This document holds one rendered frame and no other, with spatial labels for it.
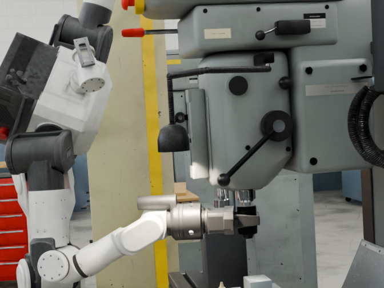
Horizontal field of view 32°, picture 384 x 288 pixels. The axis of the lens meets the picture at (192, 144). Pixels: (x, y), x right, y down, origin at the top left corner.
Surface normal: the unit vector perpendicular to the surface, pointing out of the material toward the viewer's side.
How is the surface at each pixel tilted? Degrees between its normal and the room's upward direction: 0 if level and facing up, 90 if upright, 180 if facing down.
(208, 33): 90
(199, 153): 90
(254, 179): 125
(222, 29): 90
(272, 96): 90
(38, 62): 58
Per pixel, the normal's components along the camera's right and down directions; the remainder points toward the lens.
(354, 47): 0.18, 0.04
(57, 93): 0.38, -0.52
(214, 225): -0.07, 0.06
